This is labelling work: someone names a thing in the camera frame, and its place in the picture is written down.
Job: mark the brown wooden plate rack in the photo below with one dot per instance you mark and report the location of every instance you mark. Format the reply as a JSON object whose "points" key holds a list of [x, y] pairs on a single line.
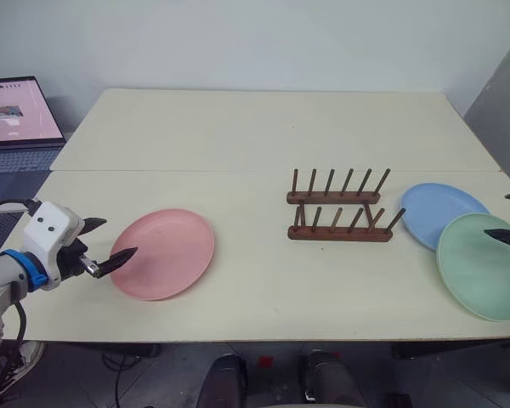
{"points": [[338, 217]]}

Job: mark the grey partition panel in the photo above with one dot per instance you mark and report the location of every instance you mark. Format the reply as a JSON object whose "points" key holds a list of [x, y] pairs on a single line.
{"points": [[499, 115]]}

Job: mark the small red floor object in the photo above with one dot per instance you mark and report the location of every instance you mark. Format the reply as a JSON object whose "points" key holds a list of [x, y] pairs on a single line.
{"points": [[265, 362]]}

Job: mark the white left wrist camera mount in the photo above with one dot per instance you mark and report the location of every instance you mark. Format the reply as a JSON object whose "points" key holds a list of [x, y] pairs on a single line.
{"points": [[47, 238]]}

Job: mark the pink plate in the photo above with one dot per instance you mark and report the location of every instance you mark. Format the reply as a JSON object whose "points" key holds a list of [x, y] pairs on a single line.
{"points": [[163, 253]]}

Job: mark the open grey laptop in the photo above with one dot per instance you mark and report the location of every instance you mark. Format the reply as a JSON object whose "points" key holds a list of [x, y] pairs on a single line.
{"points": [[15, 119]]}

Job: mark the green plate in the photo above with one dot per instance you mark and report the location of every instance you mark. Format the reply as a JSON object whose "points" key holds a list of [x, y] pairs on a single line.
{"points": [[480, 272]]}

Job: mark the blue plate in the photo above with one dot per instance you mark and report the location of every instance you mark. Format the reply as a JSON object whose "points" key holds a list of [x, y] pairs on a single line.
{"points": [[440, 208]]}

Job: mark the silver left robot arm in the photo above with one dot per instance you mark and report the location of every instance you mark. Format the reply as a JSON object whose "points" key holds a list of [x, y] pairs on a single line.
{"points": [[0, 272]]}

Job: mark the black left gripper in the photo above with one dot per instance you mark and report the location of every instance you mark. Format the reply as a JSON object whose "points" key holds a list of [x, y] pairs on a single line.
{"points": [[71, 259]]}

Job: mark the dark rounded shape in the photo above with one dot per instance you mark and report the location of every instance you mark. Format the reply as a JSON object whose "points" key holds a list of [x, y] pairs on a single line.
{"points": [[331, 378], [223, 380]]}

